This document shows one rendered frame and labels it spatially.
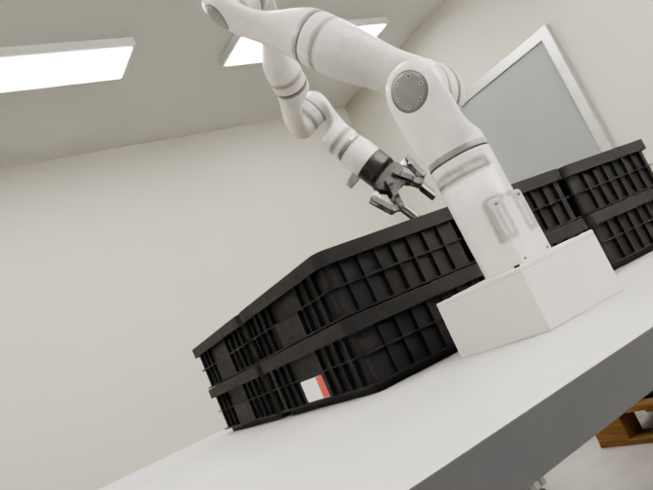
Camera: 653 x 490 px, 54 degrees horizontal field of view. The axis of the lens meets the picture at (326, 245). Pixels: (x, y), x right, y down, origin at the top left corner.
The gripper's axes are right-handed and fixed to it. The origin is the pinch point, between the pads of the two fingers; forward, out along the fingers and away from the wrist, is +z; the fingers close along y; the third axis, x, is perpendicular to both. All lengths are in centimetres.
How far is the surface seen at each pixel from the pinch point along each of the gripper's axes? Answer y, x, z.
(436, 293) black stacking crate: -22.4, -23.2, 12.4
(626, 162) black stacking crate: 36.2, -3.9, 28.7
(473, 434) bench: -50, -80, 16
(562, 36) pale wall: 255, 203, -8
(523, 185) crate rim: 8.7, -15.4, 13.3
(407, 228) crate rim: -17.1, -24.2, 2.1
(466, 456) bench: -52, -83, 16
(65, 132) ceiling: 14, 269, -221
